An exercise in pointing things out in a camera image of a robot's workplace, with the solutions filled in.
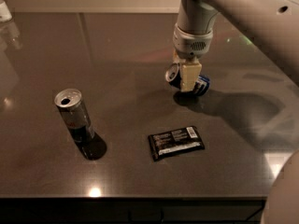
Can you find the black snack bar wrapper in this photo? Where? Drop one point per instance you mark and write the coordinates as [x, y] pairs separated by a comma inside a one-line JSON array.
[[174, 142]]

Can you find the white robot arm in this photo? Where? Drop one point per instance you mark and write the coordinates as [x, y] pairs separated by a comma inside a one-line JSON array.
[[272, 26]]

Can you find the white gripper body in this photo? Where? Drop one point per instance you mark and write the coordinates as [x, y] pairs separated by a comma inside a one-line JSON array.
[[191, 44]]

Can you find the white object at table corner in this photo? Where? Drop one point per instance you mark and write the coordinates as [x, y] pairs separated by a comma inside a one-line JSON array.
[[5, 14]]

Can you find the blue pepsi can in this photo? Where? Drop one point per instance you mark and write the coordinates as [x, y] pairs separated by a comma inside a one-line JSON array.
[[172, 76]]

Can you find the silver slim energy drink can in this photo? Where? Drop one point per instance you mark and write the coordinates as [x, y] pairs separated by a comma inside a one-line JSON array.
[[75, 115]]

